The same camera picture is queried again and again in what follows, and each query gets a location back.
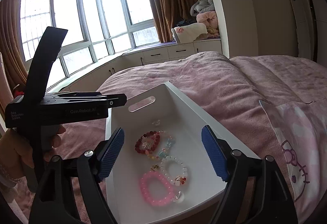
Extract red bead bracelet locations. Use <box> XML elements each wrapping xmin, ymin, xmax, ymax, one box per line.
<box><xmin>134</xmin><ymin>131</ymin><xmax>161</xmax><ymax>155</ymax></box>

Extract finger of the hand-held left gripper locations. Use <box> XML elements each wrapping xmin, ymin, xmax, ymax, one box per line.
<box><xmin>26</xmin><ymin>127</ymin><xmax>48</xmax><ymax>192</ymax></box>
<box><xmin>26</xmin><ymin>26</ymin><xmax>68</xmax><ymax>99</ymax></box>

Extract beaded wrist bracelet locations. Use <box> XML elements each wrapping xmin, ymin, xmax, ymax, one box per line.
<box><xmin>0</xmin><ymin>163</ymin><xmax>23</xmax><ymax>184</ymax></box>

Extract person's left hand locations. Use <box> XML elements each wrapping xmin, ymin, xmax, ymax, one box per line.
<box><xmin>0</xmin><ymin>124</ymin><xmax>67</xmax><ymax>176</ymax></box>

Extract large bay window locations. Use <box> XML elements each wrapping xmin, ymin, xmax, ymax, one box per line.
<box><xmin>19</xmin><ymin>0</ymin><xmax>160</xmax><ymax>84</ymax></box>

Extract person's left forearm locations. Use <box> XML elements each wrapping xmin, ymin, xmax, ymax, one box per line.
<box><xmin>0</xmin><ymin>159</ymin><xmax>26</xmax><ymax>190</ymax></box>

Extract yellow cloth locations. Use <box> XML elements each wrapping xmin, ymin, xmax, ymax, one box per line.
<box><xmin>206</xmin><ymin>26</ymin><xmax>221</xmax><ymax>39</ymax></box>

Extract pink cartoon cat pillow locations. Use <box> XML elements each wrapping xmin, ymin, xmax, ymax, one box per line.
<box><xmin>259</xmin><ymin>100</ymin><xmax>327</xmax><ymax>215</ymax></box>

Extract pink fluffy blanket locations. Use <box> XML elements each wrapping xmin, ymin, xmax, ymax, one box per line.
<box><xmin>196</xmin><ymin>11</ymin><xmax>219</xmax><ymax>33</ymax></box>

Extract multicolour charm bead bracelet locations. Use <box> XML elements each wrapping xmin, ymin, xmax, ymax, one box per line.
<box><xmin>147</xmin><ymin>131</ymin><xmax>177</xmax><ymax>159</ymax></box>

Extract white leaning board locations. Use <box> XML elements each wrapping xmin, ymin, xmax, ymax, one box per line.
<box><xmin>287</xmin><ymin>0</ymin><xmax>311</xmax><ymax>56</ymax></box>

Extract white storage box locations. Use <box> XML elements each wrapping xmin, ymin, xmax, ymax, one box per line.
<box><xmin>105</xmin><ymin>81</ymin><xmax>261</xmax><ymax>224</ymax></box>

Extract white window bench cabinets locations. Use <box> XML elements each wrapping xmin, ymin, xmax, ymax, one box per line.
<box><xmin>45</xmin><ymin>40</ymin><xmax>223</xmax><ymax>93</ymax></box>

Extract dark cloth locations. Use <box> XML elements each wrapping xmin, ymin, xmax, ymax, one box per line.
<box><xmin>177</xmin><ymin>19</ymin><xmax>198</xmax><ymax>28</ymax></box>

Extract grey blanket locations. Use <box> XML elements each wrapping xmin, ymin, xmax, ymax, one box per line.
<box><xmin>190</xmin><ymin>0</ymin><xmax>214</xmax><ymax>17</ymax></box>

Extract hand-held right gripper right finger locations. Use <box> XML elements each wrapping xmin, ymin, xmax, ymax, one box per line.
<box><xmin>201</xmin><ymin>125</ymin><xmax>299</xmax><ymax>224</ymax></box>

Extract white bead bracelet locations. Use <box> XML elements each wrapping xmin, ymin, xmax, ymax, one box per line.
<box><xmin>151</xmin><ymin>155</ymin><xmax>189</xmax><ymax>186</ymax></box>

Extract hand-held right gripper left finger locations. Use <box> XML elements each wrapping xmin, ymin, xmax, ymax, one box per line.
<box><xmin>29</xmin><ymin>127</ymin><xmax>125</xmax><ymax>224</ymax></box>

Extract pink bead bracelet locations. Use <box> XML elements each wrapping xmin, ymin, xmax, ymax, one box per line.
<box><xmin>139</xmin><ymin>171</ymin><xmax>185</xmax><ymax>207</ymax></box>

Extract pink quilt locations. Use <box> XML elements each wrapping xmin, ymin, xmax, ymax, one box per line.
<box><xmin>229</xmin><ymin>55</ymin><xmax>327</xmax><ymax>107</ymax></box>

